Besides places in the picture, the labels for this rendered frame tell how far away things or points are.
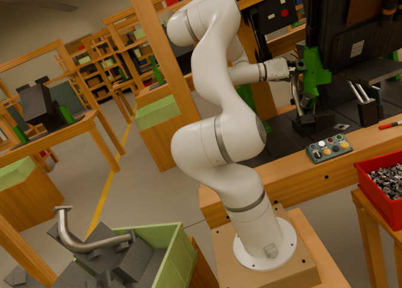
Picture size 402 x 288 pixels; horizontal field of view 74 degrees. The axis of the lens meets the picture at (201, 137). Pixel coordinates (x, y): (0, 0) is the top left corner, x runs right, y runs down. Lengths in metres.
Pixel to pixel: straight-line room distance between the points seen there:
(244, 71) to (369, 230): 0.79
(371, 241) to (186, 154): 0.88
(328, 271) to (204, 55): 0.66
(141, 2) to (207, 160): 1.04
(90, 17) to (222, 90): 10.86
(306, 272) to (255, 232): 0.16
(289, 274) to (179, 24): 0.74
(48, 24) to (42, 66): 1.57
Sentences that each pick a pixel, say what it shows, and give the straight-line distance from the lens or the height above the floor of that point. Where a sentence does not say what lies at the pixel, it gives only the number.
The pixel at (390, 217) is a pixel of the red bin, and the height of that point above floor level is 0.85.
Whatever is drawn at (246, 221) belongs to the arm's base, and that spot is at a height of 1.07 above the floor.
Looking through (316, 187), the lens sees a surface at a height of 0.80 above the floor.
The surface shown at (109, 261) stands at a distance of 1.11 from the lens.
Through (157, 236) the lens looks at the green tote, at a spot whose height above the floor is 0.91.
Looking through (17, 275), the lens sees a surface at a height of 1.12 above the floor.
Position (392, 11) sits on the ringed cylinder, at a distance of 1.18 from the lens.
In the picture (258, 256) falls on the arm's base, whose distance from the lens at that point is 0.82.
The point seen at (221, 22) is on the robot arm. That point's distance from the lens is 0.78.
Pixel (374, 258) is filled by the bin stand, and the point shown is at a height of 0.48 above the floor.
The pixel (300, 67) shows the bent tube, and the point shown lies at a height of 1.19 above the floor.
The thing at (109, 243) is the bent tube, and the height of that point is 0.99.
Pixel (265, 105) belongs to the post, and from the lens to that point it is 1.61.
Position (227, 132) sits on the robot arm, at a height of 1.32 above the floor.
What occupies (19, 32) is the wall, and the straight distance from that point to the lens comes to 12.25.
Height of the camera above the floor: 1.56
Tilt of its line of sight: 23 degrees down
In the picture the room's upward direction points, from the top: 24 degrees counter-clockwise
